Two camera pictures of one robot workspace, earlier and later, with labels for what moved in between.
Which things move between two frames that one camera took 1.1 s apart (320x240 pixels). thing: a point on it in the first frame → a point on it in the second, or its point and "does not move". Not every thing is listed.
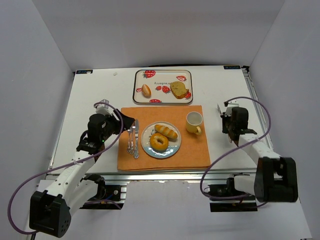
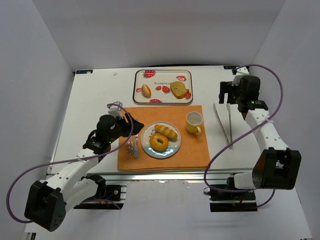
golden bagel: (158, 142) does not move
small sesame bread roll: (146, 91) does not move
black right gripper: (226, 124) → (227, 91)
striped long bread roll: (166, 131) does not move
